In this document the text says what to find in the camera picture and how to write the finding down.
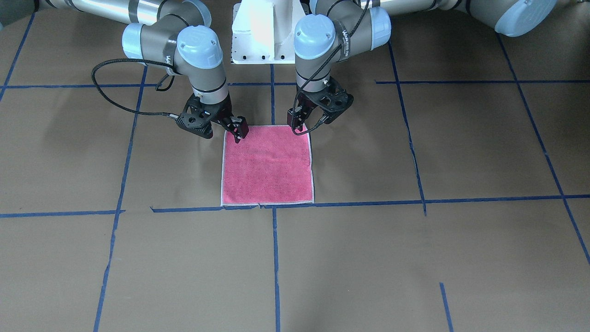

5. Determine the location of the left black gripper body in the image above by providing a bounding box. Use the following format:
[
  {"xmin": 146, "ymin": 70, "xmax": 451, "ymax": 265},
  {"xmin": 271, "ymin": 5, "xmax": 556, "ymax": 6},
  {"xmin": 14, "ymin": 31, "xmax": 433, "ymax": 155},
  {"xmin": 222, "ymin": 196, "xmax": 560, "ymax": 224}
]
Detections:
[{"xmin": 297, "ymin": 77, "xmax": 354, "ymax": 124}]

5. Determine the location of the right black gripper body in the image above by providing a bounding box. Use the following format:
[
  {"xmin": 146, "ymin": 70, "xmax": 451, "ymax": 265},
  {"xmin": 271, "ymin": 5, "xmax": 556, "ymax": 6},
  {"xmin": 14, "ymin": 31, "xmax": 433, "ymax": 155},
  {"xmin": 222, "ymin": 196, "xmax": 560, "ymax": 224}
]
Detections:
[{"xmin": 176, "ymin": 95, "xmax": 233, "ymax": 139}]

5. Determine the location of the pink towel with white edge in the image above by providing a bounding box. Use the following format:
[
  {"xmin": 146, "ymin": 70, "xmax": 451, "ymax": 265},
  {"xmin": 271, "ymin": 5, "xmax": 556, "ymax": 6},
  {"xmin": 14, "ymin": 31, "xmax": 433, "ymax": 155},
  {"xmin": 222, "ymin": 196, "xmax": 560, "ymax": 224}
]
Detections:
[{"xmin": 221, "ymin": 125, "xmax": 315, "ymax": 206}]

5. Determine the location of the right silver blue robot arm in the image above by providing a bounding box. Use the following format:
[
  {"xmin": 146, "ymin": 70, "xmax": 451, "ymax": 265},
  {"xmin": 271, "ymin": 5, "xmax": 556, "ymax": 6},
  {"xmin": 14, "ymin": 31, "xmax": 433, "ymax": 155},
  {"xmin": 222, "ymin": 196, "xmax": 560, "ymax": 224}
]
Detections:
[{"xmin": 33, "ymin": 0, "xmax": 248, "ymax": 143}]

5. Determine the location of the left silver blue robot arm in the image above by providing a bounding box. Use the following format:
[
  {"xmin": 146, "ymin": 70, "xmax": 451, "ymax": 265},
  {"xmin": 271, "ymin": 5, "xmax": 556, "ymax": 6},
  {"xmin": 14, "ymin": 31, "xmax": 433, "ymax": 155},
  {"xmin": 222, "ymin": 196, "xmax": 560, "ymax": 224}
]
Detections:
[{"xmin": 287, "ymin": 0, "xmax": 556, "ymax": 135}]

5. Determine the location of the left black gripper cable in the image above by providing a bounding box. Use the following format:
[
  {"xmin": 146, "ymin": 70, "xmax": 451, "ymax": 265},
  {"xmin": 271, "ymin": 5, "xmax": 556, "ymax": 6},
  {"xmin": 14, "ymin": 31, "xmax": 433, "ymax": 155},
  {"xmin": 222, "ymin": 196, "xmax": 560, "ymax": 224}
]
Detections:
[{"xmin": 290, "ymin": 0, "xmax": 372, "ymax": 135}]

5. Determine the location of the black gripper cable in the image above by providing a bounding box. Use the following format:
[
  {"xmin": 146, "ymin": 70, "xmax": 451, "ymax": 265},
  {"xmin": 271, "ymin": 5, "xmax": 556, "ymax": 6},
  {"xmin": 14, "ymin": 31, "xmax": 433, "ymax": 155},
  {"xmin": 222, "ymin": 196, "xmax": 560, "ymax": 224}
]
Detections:
[
  {"xmin": 290, "ymin": 0, "xmax": 372, "ymax": 135},
  {"xmin": 91, "ymin": 58, "xmax": 185, "ymax": 120}
]

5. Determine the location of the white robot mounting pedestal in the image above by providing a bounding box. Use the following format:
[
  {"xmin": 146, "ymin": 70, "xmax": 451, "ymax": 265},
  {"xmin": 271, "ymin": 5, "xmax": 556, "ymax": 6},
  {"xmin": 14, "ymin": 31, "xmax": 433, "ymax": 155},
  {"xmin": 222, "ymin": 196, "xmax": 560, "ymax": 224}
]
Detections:
[{"xmin": 230, "ymin": 0, "xmax": 306, "ymax": 65}]

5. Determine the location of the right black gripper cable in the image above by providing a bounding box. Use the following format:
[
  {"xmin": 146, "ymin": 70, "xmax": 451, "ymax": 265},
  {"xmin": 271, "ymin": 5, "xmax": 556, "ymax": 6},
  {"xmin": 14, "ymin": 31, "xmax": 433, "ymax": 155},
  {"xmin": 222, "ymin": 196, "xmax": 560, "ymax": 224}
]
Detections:
[{"xmin": 91, "ymin": 58, "xmax": 185, "ymax": 120}]

